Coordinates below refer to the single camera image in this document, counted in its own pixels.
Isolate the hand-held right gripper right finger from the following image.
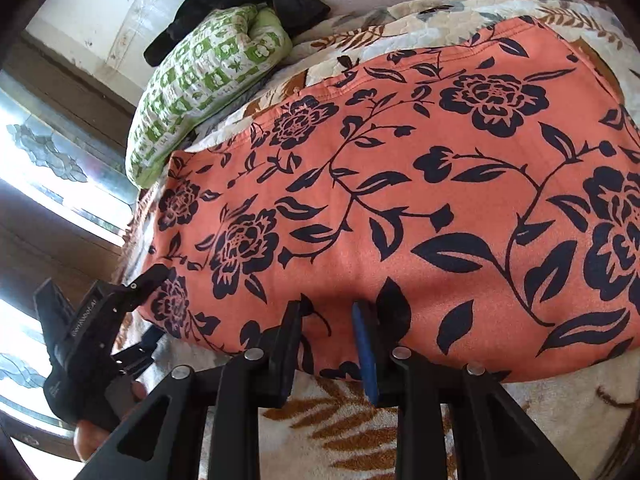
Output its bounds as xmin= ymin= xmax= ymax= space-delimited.
xmin=351 ymin=301 xmax=581 ymax=480

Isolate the wooden stained glass door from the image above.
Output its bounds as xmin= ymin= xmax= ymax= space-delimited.
xmin=0 ymin=30 xmax=151 ymax=461

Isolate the orange floral blouse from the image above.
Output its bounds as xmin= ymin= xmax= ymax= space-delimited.
xmin=137 ymin=15 xmax=640 ymax=383

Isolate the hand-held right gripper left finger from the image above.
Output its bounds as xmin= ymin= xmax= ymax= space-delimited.
xmin=75 ymin=300 xmax=305 ymax=480

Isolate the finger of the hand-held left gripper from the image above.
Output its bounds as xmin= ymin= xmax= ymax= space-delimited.
xmin=112 ymin=331 xmax=162 ymax=379
xmin=125 ymin=265 xmax=172 ymax=311

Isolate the leaf print blanket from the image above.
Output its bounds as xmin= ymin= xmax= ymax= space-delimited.
xmin=115 ymin=0 xmax=640 ymax=480

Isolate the person's left hand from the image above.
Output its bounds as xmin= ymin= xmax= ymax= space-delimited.
xmin=74 ymin=380 xmax=148 ymax=461

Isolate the green checked pillow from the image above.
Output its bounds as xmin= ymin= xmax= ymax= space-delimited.
xmin=125 ymin=4 xmax=293 ymax=188

